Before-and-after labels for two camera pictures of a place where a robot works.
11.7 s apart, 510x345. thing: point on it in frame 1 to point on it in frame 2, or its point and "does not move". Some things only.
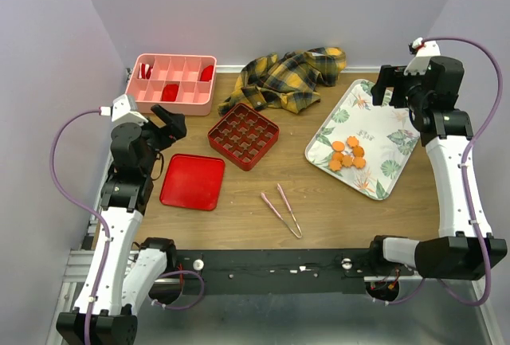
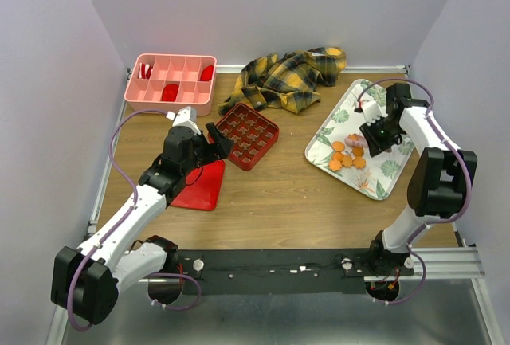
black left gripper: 174,129 to 219,149
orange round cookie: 358,151 does not move
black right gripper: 393,83 to 377,140
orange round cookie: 338,146 does not move
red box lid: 194,182 does not move
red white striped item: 145,71 does not move
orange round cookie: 358,162 does not move
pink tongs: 271,205 to 355,139
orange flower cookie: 335,165 does not move
